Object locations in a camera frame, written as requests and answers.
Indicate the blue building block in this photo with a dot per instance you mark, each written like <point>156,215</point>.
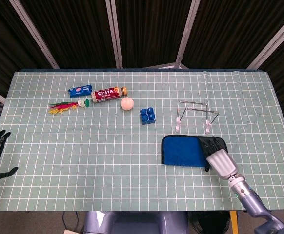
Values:
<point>148,117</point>

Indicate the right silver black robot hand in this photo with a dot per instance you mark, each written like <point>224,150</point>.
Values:
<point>221,163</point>

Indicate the blue-grey robot torso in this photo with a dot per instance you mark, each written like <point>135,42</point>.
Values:
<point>132,223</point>

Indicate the black and blue cloth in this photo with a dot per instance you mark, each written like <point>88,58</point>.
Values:
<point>181,151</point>

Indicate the Costa coffee bottle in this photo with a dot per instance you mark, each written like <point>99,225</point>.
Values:
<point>106,94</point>

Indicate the pale pink ball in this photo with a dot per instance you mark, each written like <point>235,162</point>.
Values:
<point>127,104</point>

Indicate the yellow floor strip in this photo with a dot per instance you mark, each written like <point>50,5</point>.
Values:
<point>233,223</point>

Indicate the blue snack packet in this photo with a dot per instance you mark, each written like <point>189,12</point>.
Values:
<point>79,90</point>

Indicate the white frame post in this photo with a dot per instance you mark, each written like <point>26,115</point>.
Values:
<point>187,34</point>
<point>34,34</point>
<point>273,44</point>
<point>114,34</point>

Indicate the white paper sheet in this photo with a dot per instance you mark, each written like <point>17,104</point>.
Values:
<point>72,231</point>

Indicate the colourful feather shuttlecock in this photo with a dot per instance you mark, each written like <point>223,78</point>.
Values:
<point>83,103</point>

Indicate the black bag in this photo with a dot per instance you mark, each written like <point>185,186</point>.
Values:
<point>210,223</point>

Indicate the green checked tablecloth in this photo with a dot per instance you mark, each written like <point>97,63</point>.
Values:
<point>83,158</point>

